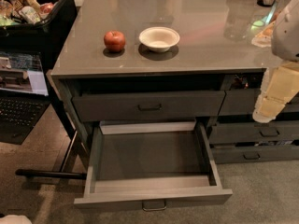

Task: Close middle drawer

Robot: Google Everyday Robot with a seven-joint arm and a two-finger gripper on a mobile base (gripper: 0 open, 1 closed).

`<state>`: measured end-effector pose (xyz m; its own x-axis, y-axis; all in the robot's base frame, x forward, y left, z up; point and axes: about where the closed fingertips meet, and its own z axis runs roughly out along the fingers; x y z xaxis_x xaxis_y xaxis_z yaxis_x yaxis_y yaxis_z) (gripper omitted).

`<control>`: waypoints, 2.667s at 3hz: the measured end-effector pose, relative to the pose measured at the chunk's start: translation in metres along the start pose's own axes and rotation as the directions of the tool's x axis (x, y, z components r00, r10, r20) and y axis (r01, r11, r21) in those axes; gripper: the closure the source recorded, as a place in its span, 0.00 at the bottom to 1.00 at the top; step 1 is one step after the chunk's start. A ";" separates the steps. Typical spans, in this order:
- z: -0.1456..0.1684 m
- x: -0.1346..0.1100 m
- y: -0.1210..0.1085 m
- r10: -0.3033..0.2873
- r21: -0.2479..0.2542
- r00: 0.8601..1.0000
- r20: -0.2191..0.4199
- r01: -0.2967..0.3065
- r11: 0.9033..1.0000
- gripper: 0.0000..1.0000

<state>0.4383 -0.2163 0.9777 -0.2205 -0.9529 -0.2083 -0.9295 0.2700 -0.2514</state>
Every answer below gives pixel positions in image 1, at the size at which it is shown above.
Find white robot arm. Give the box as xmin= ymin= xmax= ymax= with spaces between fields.
xmin=252 ymin=0 xmax=299 ymax=123

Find chip bags in drawer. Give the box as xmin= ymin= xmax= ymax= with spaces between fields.
xmin=231 ymin=76 xmax=249 ymax=89

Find clear jar of snacks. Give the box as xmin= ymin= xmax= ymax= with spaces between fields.
xmin=251 ymin=0 xmax=291 ymax=48

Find white paper bowl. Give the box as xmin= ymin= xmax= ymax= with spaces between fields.
xmin=139 ymin=27 xmax=180 ymax=53

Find red apple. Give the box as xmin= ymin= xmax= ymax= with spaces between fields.
xmin=104 ymin=30 xmax=126 ymax=52

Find black cart leg bar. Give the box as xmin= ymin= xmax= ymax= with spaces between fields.
xmin=15 ymin=132 xmax=86 ymax=180

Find black bin of groceries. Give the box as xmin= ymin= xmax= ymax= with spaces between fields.
xmin=0 ymin=0 xmax=78 ymax=69

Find black laptop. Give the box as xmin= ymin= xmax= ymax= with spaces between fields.
xmin=0 ymin=51 xmax=50 ymax=145

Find white object bottom left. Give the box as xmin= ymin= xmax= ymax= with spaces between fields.
xmin=0 ymin=215 xmax=32 ymax=224

